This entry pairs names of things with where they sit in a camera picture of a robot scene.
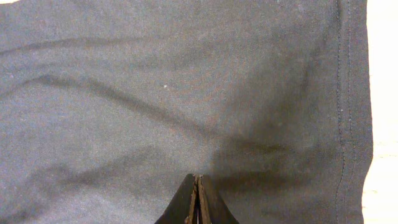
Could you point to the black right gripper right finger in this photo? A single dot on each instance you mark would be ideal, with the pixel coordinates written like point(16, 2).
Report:
point(212, 208)

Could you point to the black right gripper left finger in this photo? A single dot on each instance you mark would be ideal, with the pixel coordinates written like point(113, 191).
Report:
point(182, 209)

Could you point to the black t-shirt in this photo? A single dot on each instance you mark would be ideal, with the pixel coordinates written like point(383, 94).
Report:
point(107, 105)

